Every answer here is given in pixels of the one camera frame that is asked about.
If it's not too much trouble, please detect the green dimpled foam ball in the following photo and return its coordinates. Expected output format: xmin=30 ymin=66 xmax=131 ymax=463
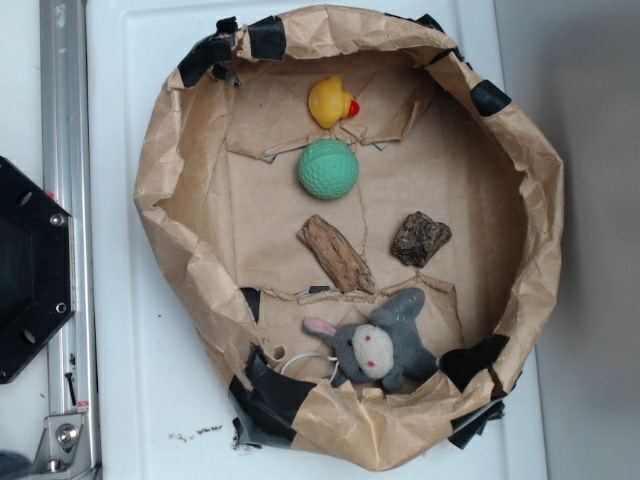
xmin=297 ymin=139 xmax=359 ymax=200

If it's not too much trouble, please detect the dark bark wood chip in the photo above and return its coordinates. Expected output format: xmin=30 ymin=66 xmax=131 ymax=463
xmin=391 ymin=211 xmax=452 ymax=268

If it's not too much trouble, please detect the metal corner bracket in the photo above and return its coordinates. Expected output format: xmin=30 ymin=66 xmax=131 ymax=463
xmin=29 ymin=413 xmax=91 ymax=479

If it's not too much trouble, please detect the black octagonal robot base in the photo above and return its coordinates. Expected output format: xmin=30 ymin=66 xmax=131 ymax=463
xmin=1 ymin=158 xmax=74 ymax=384

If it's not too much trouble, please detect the grey plush donkey toy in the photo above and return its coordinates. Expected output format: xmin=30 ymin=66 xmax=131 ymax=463
xmin=302 ymin=288 xmax=439 ymax=392

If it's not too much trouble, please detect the brown paper taped bin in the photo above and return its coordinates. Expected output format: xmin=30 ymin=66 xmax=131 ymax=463
xmin=134 ymin=6 xmax=564 ymax=471

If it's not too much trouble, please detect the aluminium frame rail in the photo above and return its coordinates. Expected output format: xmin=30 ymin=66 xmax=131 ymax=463
xmin=39 ymin=1 xmax=102 ymax=479

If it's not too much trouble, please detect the yellow rubber duck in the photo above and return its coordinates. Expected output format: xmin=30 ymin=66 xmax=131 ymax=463
xmin=308 ymin=75 xmax=360 ymax=129

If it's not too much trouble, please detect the light brown wood stick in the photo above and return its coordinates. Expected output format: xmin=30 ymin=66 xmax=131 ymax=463
xmin=297 ymin=214 xmax=376 ymax=294

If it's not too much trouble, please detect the white tray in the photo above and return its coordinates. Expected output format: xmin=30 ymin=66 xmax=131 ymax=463
xmin=86 ymin=1 xmax=548 ymax=479

